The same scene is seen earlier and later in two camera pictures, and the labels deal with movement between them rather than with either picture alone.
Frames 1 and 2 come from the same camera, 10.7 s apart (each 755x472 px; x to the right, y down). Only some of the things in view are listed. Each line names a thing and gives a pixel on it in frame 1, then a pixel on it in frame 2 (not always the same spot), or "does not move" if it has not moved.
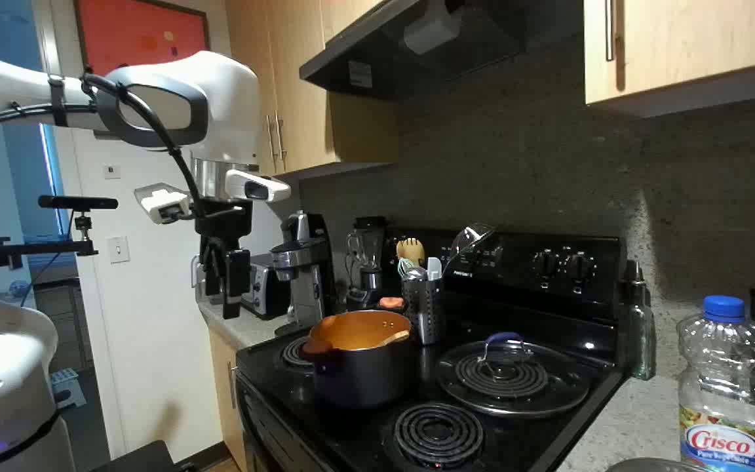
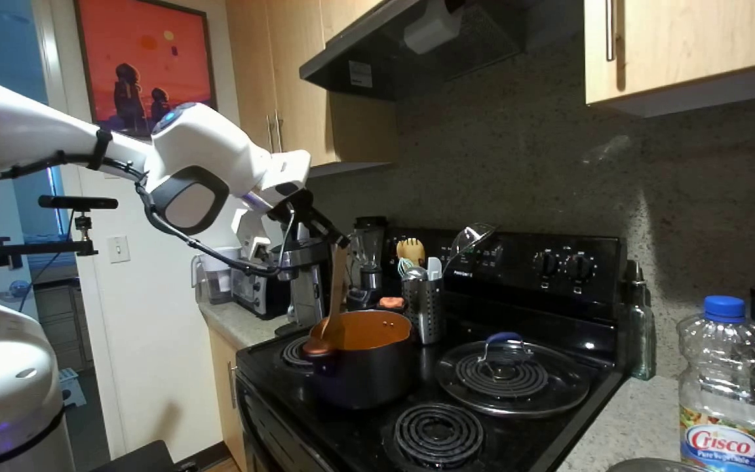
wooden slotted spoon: x=411 y=251 does not move
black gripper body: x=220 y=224 -> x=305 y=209
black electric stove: x=533 y=333 does not move
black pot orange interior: x=361 y=358 does not move
